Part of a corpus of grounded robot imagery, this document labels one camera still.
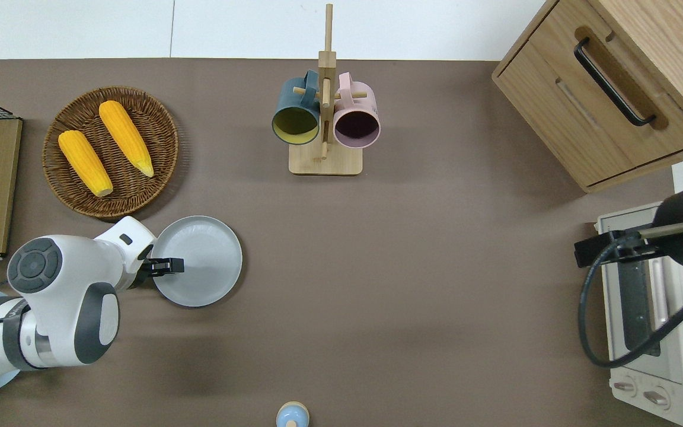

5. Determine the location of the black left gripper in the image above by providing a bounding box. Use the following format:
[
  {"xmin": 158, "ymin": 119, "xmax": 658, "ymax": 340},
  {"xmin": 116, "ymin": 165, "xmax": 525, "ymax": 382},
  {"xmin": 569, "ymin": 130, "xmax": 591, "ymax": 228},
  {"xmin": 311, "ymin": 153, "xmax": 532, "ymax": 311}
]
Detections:
[{"xmin": 129, "ymin": 246, "xmax": 186, "ymax": 290}]

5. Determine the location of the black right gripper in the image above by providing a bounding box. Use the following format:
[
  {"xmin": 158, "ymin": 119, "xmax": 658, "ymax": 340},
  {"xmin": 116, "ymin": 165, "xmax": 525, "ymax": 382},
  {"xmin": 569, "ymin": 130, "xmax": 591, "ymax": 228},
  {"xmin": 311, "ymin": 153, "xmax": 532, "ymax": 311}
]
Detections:
[{"xmin": 574, "ymin": 228, "xmax": 657, "ymax": 269}]

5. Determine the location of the gray round plate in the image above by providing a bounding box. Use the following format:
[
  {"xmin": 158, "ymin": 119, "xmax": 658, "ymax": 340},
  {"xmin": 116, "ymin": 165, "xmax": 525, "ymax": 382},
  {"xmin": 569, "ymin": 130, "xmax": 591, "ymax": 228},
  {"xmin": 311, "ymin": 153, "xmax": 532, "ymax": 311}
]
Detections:
[{"xmin": 151, "ymin": 215, "xmax": 243, "ymax": 308}]

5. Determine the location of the beige cylindrical rod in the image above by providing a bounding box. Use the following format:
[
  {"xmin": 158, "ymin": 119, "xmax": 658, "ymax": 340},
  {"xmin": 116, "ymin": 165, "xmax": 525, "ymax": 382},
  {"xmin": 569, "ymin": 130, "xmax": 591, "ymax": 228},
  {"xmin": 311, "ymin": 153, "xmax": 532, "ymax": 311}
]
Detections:
[{"xmin": 638, "ymin": 222, "xmax": 683, "ymax": 239}]

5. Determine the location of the brown wicker basket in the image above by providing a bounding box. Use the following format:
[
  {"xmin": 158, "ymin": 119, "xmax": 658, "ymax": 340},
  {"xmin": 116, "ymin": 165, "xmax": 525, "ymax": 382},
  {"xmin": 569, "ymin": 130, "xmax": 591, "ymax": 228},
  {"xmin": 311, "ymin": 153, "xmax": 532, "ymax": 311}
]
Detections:
[{"xmin": 42, "ymin": 87, "xmax": 180, "ymax": 219}]

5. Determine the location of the yellow corn cob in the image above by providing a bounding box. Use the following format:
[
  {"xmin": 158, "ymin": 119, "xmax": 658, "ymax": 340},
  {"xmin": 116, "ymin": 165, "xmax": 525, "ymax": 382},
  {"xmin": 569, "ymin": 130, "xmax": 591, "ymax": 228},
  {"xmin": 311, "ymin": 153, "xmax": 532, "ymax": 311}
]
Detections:
[
  {"xmin": 99, "ymin": 100, "xmax": 155, "ymax": 178},
  {"xmin": 58, "ymin": 130, "xmax": 114, "ymax": 197}
]

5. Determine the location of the wooden drawer cabinet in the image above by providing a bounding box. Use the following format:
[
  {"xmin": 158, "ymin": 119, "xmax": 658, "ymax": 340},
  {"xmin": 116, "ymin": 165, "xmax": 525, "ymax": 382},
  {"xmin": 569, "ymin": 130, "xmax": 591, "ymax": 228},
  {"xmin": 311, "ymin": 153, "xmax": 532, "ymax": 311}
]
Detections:
[{"xmin": 491, "ymin": 0, "xmax": 683, "ymax": 194}]

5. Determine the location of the wooden mug rack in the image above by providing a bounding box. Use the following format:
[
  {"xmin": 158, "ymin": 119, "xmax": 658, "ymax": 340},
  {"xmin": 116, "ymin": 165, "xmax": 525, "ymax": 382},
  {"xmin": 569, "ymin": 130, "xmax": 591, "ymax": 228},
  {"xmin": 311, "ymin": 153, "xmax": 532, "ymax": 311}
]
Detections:
[{"xmin": 289, "ymin": 4, "xmax": 369, "ymax": 176}]

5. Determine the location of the light blue tan bottle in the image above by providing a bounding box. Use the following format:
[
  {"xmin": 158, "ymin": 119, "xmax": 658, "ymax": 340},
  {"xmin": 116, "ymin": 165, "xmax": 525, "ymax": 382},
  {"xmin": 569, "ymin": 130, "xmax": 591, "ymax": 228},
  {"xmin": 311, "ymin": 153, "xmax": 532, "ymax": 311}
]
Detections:
[{"xmin": 276, "ymin": 401, "xmax": 310, "ymax": 427}]

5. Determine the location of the dark teal mug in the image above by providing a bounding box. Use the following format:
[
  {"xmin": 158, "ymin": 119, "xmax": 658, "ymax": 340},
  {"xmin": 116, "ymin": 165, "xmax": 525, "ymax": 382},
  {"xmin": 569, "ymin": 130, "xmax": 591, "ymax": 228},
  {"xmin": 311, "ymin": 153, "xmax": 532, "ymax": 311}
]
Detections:
[{"xmin": 272, "ymin": 70, "xmax": 322, "ymax": 146}]

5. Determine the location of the pink mug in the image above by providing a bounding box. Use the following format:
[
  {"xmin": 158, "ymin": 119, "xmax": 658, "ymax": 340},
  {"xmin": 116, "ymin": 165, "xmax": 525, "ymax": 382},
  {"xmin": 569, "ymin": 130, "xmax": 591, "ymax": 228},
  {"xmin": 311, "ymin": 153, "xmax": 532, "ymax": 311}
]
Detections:
[{"xmin": 333, "ymin": 72, "xmax": 381, "ymax": 149}]

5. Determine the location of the black cable with connector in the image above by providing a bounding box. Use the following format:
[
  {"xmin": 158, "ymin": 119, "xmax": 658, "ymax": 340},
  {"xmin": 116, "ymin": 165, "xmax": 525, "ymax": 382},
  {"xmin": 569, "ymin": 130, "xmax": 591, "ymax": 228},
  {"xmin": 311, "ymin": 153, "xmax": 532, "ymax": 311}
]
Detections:
[{"xmin": 577, "ymin": 237, "xmax": 683, "ymax": 369}]

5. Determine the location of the oven door handle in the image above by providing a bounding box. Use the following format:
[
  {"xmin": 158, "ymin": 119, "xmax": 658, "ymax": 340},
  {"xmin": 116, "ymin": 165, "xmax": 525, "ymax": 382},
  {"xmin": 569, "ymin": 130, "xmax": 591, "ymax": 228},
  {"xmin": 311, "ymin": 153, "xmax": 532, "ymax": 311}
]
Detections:
[{"xmin": 650, "ymin": 258, "xmax": 670, "ymax": 334}]

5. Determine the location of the black drawer handle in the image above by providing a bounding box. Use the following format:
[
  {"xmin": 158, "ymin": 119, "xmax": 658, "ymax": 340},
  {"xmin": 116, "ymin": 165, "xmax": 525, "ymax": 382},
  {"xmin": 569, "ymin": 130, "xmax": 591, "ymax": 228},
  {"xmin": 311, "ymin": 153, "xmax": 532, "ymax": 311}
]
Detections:
[{"xmin": 574, "ymin": 37, "xmax": 657, "ymax": 127}]

